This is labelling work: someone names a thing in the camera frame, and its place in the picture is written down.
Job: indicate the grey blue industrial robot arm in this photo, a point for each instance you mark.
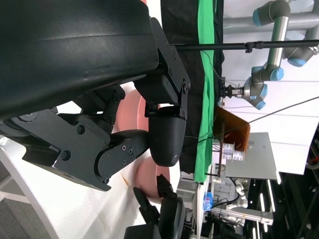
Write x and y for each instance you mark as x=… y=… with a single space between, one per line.
x=277 y=32

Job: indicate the white board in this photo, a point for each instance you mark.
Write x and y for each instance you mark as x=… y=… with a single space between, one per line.
x=261 y=161

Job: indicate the green backdrop cloth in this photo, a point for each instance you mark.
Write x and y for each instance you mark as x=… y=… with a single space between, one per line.
x=205 y=20

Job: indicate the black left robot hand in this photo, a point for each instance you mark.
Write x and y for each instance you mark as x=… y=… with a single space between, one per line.
x=74 y=49

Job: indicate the black horizontal pole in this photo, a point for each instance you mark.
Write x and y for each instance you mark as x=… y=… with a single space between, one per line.
x=224 y=46

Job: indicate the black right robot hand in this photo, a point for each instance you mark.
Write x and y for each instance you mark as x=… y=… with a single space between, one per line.
x=172 y=219

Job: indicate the blue plastic bag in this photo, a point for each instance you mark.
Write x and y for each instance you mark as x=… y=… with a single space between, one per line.
x=208 y=200

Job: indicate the black backdrop curtain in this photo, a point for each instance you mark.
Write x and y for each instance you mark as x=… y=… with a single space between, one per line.
x=184 y=25

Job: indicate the black industrial robot gripper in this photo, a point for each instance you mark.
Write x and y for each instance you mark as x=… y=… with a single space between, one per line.
x=229 y=91

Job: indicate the pink bowl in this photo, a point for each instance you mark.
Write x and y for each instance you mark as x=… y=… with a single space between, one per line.
x=143 y=1
x=147 y=179
x=129 y=112

